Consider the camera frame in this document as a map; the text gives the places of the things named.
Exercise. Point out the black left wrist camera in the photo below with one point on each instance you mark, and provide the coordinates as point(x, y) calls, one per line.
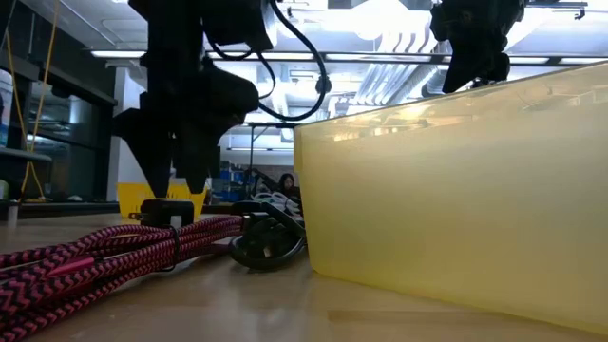
point(237, 24)

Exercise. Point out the yellow translucent bin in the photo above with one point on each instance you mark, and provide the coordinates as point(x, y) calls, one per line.
point(451, 199)

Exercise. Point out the black pronged power adapter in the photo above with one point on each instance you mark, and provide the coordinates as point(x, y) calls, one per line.
point(164, 211)

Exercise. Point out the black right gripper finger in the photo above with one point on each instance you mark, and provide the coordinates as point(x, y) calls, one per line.
point(468, 66)
point(501, 66)

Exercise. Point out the person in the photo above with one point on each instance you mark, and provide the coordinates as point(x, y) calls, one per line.
point(287, 183)

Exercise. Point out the black aluminium table frame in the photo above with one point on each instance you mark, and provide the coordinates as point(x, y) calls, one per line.
point(71, 209)

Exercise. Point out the yellow plastic basket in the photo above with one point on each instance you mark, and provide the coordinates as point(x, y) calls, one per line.
point(130, 199)

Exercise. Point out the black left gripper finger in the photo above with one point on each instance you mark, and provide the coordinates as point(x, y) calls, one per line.
point(199, 161)
point(152, 147)

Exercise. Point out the blue storage bins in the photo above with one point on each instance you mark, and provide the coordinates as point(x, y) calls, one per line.
point(233, 192)

